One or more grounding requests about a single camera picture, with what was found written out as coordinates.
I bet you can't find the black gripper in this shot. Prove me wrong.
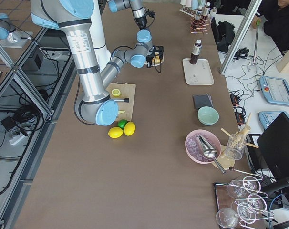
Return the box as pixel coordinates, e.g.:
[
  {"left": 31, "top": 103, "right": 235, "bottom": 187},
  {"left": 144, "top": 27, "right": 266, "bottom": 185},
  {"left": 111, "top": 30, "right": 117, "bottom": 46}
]
[
  {"left": 145, "top": 46, "right": 164, "bottom": 68},
  {"left": 136, "top": 10, "right": 155, "bottom": 30}
]

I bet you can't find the braided donut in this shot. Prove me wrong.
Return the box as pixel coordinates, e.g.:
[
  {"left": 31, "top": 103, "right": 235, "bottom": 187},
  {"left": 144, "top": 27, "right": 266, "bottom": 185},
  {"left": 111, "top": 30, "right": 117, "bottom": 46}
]
[{"left": 154, "top": 56, "right": 160, "bottom": 64}]

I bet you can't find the white plate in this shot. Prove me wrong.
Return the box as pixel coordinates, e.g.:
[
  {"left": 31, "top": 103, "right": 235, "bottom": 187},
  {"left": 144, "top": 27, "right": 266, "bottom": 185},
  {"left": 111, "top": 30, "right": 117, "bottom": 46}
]
[{"left": 152, "top": 56, "right": 164, "bottom": 66}]

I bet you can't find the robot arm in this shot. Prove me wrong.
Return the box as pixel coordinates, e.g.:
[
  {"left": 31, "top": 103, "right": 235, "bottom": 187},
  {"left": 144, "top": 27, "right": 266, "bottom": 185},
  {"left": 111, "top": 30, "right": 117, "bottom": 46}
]
[
  {"left": 108, "top": 0, "right": 155, "bottom": 30},
  {"left": 31, "top": 0, "right": 155, "bottom": 126}
]

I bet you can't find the dark tea bottle on tray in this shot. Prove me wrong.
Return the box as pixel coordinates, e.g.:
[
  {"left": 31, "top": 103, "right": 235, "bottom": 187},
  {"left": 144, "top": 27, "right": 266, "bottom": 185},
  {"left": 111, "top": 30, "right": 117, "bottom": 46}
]
[{"left": 189, "top": 39, "right": 202, "bottom": 64}]

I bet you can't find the cream rabbit tray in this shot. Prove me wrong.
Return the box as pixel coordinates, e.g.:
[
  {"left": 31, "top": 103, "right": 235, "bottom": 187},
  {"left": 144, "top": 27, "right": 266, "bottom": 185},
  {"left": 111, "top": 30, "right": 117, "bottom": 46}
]
[{"left": 182, "top": 58, "right": 214, "bottom": 85}]

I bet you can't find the wooden cutting board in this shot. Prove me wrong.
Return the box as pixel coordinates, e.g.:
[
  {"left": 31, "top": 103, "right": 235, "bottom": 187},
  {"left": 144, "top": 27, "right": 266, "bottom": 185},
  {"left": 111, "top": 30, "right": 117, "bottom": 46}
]
[{"left": 106, "top": 83, "right": 136, "bottom": 122}]

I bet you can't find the metal muddler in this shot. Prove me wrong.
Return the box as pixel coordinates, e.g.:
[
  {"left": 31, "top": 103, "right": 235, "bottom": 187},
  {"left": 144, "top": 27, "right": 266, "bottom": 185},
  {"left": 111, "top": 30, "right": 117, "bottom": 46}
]
[{"left": 114, "top": 98, "right": 130, "bottom": 103}]

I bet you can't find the half lemon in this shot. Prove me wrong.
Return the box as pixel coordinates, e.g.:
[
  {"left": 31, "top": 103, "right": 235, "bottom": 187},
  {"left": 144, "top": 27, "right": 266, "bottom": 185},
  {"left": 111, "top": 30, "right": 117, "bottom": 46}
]
[{"left": 111, "top": 88, "right": 121, "bottom": 97}]

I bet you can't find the light blue cup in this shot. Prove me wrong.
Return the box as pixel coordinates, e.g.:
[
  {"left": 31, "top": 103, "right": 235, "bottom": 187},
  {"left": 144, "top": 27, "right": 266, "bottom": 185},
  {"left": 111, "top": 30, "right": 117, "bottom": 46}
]
[{"left": 190, "top": 0, "right": 199, "bottom": 10}]

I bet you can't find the dark tea bottle in rack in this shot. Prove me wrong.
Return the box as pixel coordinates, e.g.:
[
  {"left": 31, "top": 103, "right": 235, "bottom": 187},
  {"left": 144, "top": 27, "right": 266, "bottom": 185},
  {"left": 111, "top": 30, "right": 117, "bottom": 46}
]
[{"left": 194, "top": 8, "right": 202, "bottom": 20}]

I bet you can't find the grey folded cloth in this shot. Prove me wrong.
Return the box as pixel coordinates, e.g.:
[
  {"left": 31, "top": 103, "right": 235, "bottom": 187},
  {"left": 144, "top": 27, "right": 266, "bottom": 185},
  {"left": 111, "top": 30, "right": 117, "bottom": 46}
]
[{"left": 192, "top": 94, "right": 213, "bottom": 110}]

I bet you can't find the green lime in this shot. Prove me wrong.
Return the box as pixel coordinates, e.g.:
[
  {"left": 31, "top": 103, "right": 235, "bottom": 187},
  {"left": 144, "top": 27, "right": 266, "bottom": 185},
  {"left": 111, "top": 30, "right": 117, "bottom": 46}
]
[{"left": 117, "top": 119, "right": 129, "bottom": 129}]

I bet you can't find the yellow lemon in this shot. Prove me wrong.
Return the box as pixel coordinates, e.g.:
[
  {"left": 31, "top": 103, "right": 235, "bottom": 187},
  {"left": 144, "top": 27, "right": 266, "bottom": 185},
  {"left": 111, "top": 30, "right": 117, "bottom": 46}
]
[
  {"left": 108, "top": 126, "right": 124, "bottom": 138},
  {"left": 124, "top": 122, "right": 136, "bottom": 136}
]

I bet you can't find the green bowl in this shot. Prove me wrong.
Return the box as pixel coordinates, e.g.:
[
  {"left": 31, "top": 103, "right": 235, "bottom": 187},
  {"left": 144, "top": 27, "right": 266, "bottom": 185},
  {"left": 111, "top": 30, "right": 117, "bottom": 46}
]
[{"left": 197, "top": 106, "right": 219, "bottom": 125}]

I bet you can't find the pink bowl with ice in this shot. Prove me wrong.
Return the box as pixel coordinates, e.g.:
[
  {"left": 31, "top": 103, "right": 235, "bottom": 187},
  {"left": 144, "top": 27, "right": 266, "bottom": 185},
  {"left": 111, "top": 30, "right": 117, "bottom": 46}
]
[{"left": 185, "top": 129, "right": 221, "bottom": 164}]

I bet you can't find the metal ice scoop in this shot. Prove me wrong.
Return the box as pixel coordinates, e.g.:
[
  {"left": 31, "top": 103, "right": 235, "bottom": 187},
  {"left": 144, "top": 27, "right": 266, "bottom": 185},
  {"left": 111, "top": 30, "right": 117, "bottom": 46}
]
[{"left": 197, "top": 135, "right": 226, "bottom": 174}]

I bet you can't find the glass mug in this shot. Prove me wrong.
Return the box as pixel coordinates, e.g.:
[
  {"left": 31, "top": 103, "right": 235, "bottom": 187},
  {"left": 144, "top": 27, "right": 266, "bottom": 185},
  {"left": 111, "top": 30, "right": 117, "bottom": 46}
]
[{"left": 225, "top": 134, "right": 246, "bottom": 160}]

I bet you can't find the wooden mug tree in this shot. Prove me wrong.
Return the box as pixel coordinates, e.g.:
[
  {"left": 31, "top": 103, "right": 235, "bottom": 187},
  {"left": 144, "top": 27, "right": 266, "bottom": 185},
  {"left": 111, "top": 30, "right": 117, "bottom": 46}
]
[{"left": 218, "top": 113, "right": 259, "bottom": 170}]

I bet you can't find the blue teach pendant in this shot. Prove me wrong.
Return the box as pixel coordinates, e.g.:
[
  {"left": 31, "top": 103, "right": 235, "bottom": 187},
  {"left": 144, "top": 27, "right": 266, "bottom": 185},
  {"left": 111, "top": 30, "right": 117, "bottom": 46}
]
[
  {"left": 258, "top": 111, "right": 288, "bottom": 130},
  {"left": 259, "top": 76, "right": 289, "bottom": 106}
]

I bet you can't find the black monitor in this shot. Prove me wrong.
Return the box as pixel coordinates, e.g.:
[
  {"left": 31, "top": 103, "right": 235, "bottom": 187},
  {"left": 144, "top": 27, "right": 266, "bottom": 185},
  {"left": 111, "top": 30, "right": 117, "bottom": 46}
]
[{"left": 257, "top": 112, "right": 289, "bottom": 202}]

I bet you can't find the wine glass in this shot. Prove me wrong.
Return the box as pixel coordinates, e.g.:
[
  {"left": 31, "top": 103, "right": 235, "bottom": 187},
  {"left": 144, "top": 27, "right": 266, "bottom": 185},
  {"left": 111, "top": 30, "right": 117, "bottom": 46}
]
[
  {"left": 216, "top": 208, "right": 239, "bottom": 229},
  {"left": 233, "top": 194, "right": 267, "bottom": 224},
  {"left": 226, "top": 176, "right": 261, "bottom": 198}
]

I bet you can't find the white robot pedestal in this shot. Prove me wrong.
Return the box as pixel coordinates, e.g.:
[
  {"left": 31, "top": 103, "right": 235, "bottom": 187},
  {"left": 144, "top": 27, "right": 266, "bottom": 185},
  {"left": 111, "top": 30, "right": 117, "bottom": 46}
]
[{"left": 90, "top": 0, "right": 111, "bottom": 71}]

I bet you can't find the copper wire bottle rack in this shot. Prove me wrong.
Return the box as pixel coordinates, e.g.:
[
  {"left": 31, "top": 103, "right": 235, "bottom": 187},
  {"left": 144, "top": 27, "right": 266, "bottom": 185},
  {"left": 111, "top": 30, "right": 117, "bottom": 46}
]
[{"left": 190, "top": 15, "right": 211, "bottom": 34}]

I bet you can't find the aluminium frame post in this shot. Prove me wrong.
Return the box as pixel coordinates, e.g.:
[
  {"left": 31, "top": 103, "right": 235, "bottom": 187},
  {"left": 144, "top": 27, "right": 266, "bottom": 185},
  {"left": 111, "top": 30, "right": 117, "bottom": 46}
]
[{"left": 220, "top": 0, "right": 262, "bottom": 75}]

